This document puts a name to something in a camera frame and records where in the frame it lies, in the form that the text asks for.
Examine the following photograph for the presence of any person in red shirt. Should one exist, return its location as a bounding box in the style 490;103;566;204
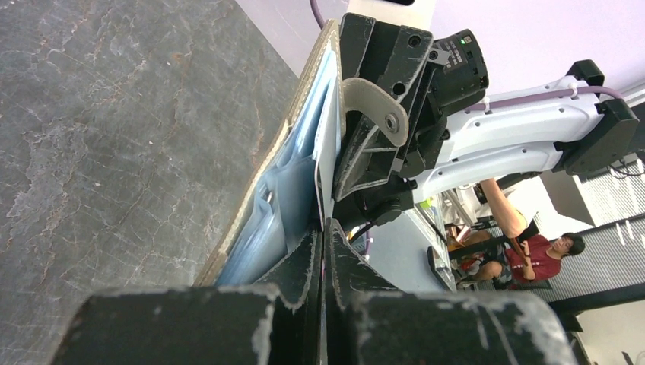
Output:
472;177;586;287

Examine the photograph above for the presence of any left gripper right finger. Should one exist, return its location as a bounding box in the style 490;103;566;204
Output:
323;218;577;364

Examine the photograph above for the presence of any grey card holder wallet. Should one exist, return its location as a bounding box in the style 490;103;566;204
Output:
193;19;410;288

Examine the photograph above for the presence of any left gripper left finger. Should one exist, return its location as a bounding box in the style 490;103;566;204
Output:
52;231;323;364

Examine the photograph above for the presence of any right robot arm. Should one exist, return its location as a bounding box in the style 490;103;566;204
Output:
333;13;639;229

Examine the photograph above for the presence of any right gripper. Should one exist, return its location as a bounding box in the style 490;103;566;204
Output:
333;13;489;227

